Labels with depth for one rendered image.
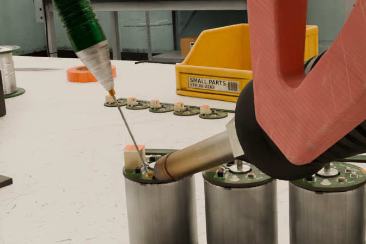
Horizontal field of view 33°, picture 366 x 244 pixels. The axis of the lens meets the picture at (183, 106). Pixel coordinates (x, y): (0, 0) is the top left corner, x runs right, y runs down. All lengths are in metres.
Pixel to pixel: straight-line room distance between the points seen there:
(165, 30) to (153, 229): 5.34
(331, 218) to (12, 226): 0.19
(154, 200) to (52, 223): 0.14
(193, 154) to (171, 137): 0.30
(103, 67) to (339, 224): 0.09
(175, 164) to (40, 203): 0.20
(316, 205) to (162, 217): 0.05
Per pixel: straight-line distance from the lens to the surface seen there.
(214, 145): 0.16
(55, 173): 0.41
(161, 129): 0.49
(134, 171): 0.21
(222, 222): 0.20
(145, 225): 0.21
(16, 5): 6.17
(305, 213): 0.19
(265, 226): 0.20
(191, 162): 0.17
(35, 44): 6.35
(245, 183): 0.19
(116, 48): 4.03
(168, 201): 0.20
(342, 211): 0.19
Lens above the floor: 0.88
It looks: 13 degrees down
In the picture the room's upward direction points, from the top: 3 degrees counter-clockwise
